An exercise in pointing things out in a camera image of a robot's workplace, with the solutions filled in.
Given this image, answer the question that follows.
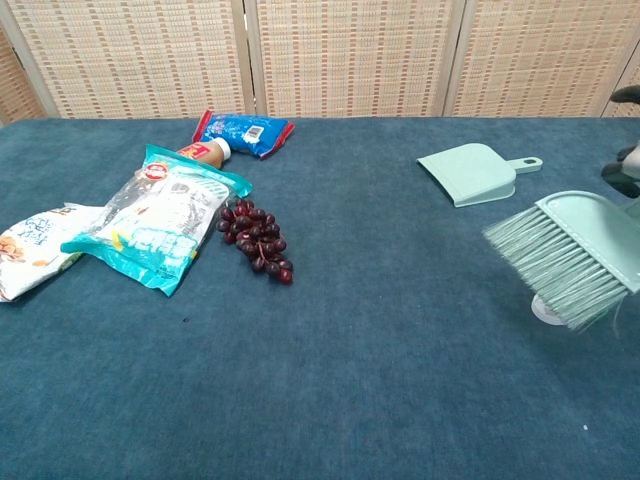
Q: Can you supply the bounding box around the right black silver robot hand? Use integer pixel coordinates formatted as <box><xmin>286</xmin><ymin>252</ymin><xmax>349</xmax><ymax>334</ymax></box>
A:
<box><xmin>601</xmin><ymin>84</ymin><xmax>640</xmax><ymax>200</ymax></box>

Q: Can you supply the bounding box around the brown drink bottle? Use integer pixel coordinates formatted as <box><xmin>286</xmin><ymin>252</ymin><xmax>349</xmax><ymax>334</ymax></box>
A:
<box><xmin>175</xmin><ymin>137</ymin><xmax>233</xmax><ymax>171</ymax></box>

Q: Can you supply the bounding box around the woven bamboo screen panel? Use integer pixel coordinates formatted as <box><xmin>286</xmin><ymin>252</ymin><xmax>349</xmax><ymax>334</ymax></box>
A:
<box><xmin>0</xmin><ymin>24</ymin><xmax>52</xmax><ymax>127</ymax></box>
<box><xmin>0</xmin><ymin>0</ymin><xmax>257</xmax><ymax>120</ymax></box>
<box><xmin>243</xmin><ymin>0</ymin><xmax>469</xmax><ymax>119</ymax></box>
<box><xmin>601</xmin><ymin>44</ymin><xmax>640</xmax><ymax>119</ymax></box>
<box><xmin>443</xmin><ymin>0</ymin><xmax>640</xmax><ymax>119</ymax></box>

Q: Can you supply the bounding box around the mint green dustpan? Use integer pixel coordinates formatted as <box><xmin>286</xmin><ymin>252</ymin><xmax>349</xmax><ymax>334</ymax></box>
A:
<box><xmin>415</xmin><ymin>142</ymin><xmax>544</xmax><ymax>210</ymax></box>

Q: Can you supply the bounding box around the blue felt table cover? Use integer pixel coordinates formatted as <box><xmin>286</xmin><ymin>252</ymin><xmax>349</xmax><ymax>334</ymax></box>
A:
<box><xmin>0</xmin><ymin>117</ymin><xmax>640</xmax><ymax>480</ymax></box>

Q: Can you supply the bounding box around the dark red grape bunch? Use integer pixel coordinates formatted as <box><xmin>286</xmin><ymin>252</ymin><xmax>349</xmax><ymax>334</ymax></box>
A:
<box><xmin>215</xmin><ymin>198</ymin><xmax>295</xmax><ymax>287</ymax></box>

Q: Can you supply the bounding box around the blue red snack bag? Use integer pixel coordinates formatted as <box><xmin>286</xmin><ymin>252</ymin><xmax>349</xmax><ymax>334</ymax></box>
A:
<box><xmin>191</xmin><ymin>109</ymin><xmax>297</xmax><ymax>162</ymax></box>

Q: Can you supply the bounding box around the teal clear snack bag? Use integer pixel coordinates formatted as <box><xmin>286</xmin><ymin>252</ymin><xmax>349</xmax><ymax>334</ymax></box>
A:
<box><xmin>60</xmin><ymin>143</ymin><xmax>254</xmax><ymax>299</ymax></box>

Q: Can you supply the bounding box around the white orange snack bag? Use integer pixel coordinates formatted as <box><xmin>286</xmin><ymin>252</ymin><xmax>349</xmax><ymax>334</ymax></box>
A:
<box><xmin>0</xmin><ymin>201</ymin><xmax>109</xmax><ymax>304</ymax></box>

